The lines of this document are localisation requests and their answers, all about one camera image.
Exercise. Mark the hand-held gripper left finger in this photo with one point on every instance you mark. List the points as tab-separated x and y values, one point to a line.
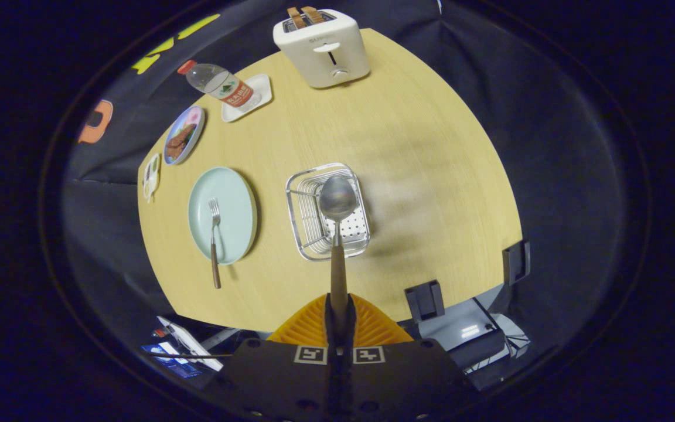
279	381

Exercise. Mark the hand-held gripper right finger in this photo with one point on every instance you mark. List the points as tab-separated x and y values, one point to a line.
408	381

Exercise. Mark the grey white equipment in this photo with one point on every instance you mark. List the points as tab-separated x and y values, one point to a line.
466	337

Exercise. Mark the white flat device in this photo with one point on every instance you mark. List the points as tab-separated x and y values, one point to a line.
191	346

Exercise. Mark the blue lit screen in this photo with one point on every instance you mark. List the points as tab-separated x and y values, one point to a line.
170	358

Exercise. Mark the light green plate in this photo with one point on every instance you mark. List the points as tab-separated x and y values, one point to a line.
235	211

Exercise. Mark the white divided sauce dish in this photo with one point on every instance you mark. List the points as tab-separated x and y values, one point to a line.
151	176

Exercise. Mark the blue plate with food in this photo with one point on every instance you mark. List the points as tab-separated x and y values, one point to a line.
182	140

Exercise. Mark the white square coaster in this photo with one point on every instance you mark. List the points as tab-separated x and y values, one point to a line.
238	113

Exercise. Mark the black backdrop cloth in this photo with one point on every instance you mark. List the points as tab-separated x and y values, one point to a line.
548	146

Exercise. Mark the clear water bottle red cap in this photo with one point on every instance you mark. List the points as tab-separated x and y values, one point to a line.
226	88

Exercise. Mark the white toaster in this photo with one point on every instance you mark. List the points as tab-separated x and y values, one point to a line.
320	64

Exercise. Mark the brown bread slice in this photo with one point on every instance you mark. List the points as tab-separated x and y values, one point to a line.
313	14
296	17

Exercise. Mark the black table bracket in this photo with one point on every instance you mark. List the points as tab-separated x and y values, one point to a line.
516	262
425	300

